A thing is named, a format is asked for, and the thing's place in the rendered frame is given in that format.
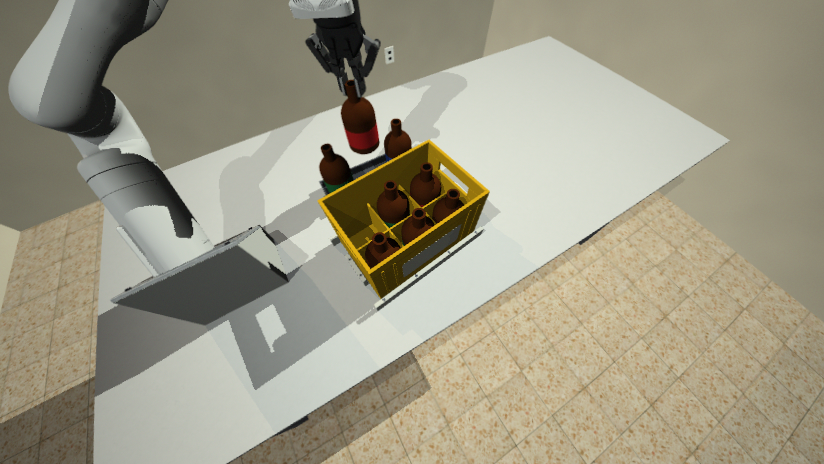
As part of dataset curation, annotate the brown bottle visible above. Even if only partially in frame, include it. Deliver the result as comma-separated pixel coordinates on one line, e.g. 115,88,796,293
410,162,441,208
365,232,401,269
341,80,380,155
319,143,354,193
432,189,464,224
401,208,435,246
384,118,412,162
377,180,410,228

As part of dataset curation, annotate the yellow crate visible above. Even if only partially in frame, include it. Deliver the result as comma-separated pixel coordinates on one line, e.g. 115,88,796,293
332,140,490,298

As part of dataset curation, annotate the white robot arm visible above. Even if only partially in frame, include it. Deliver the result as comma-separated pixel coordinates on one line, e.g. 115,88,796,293
8,0,214,277

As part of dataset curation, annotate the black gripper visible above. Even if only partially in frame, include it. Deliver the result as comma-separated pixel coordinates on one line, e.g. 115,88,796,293
305,0,381,98

